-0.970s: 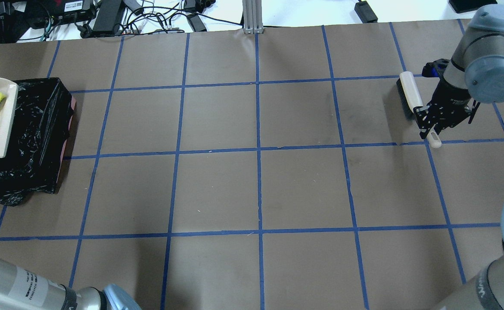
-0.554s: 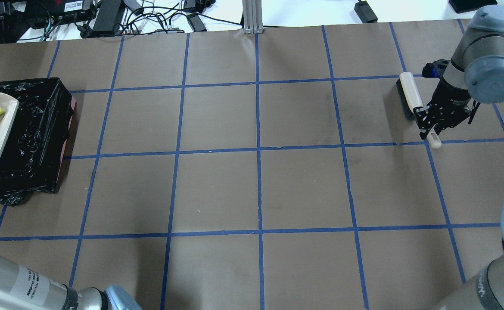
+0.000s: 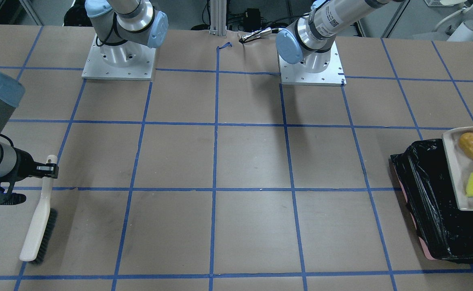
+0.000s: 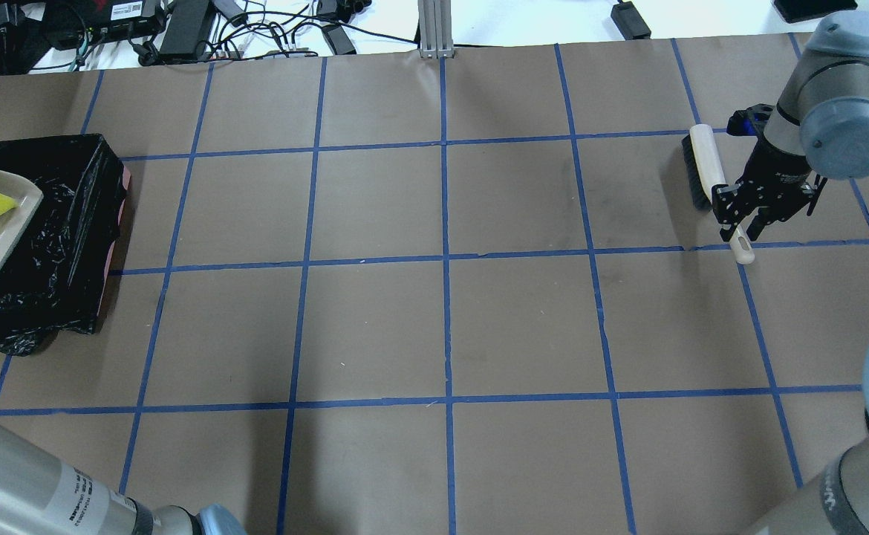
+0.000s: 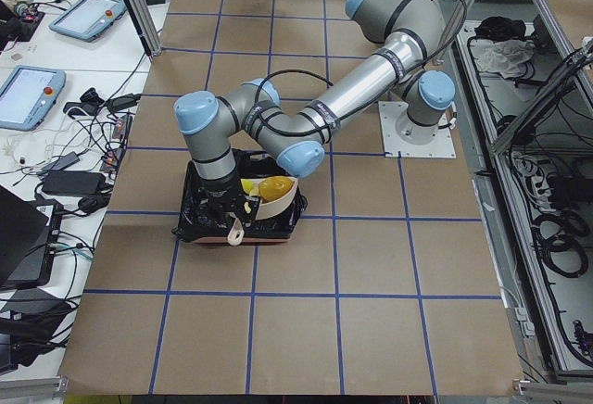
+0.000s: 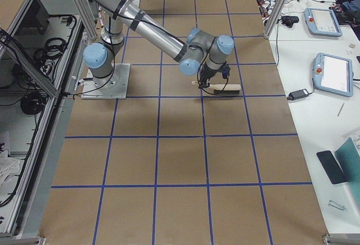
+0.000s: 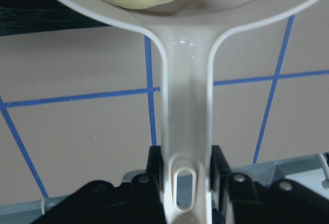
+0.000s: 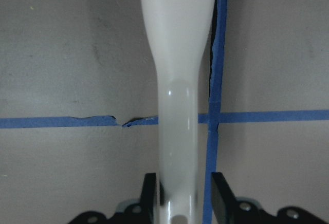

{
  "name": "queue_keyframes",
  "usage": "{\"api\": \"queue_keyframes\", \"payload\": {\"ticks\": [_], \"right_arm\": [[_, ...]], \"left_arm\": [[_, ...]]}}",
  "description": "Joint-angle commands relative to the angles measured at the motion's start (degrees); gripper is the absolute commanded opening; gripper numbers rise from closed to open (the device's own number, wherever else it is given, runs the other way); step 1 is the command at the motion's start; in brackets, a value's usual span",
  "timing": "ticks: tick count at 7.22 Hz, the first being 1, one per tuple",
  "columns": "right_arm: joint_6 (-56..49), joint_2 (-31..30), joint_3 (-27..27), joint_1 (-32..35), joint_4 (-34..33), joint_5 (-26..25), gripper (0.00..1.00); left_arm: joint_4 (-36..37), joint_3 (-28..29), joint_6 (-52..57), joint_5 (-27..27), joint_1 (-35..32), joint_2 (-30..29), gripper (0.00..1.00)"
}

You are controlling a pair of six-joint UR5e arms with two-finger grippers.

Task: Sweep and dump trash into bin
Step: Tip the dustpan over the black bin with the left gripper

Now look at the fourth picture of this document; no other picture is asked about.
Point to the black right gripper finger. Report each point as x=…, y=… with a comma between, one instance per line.
x=731, y=204
x=767, y=214

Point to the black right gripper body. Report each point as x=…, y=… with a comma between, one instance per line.
x=778, y=169

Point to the white hand brush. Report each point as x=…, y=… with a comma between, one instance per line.
x=706, y=179

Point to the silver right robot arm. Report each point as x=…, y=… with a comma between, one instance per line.
x=817, y=131

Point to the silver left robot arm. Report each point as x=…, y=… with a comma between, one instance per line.
x=41, y=494

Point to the bin with black liner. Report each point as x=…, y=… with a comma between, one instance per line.
x=54, y=279

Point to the black power brick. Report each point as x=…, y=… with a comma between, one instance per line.
x=187, y=32

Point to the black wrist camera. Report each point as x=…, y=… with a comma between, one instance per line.
x=749, y=121

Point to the aluminium frame post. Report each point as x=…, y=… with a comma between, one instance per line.
x=435, y=29

